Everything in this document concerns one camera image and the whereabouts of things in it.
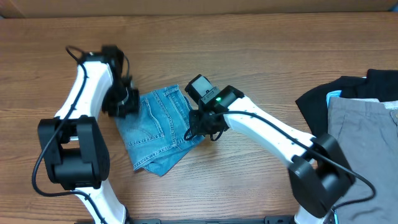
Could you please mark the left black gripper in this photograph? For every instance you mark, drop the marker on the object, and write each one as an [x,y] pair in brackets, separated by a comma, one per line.
[132,107]

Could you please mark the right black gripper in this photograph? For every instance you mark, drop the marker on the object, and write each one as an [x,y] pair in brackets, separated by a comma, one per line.
[197,129]

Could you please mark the light blue jeans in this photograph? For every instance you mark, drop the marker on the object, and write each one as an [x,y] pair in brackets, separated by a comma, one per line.
[154,138]

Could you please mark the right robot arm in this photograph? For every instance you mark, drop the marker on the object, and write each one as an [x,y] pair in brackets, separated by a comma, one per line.
[318,169]

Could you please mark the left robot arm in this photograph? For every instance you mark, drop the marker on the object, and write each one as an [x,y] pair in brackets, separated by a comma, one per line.
[74,159]

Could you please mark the bright blue garment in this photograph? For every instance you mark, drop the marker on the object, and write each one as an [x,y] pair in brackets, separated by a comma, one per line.
[332,94]

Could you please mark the cardboard backboard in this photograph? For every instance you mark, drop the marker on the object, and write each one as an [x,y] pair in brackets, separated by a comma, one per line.
[88,8]

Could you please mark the grey garment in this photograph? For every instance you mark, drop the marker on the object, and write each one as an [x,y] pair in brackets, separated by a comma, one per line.
[367,134]

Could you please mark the black garment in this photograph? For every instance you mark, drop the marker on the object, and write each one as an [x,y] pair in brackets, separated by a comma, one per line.
[377,84]

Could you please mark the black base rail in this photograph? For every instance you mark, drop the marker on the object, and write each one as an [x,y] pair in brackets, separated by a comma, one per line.
[283,219]

